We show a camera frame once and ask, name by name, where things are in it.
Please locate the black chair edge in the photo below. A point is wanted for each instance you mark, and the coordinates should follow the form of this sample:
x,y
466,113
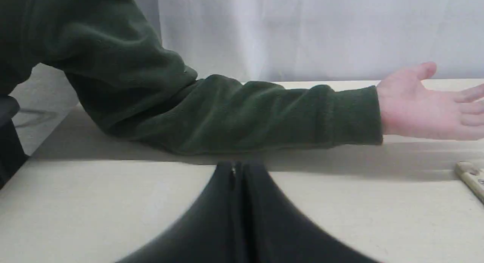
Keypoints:
x,y
12,155

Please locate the green sleeved forearm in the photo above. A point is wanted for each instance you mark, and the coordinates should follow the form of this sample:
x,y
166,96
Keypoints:
x,y
134,89

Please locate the wooden handled paint brush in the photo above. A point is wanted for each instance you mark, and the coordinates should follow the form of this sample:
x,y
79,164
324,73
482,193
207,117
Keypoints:
x,y
472,176

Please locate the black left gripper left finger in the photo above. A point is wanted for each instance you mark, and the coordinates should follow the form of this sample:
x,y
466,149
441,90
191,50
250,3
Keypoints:
x,y
205,233

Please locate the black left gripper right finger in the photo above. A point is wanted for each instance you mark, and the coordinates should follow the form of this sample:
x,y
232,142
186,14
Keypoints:
x,y
277,231

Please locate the bare human hand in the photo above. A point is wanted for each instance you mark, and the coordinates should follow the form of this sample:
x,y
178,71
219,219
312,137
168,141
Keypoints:
x,y
408,109

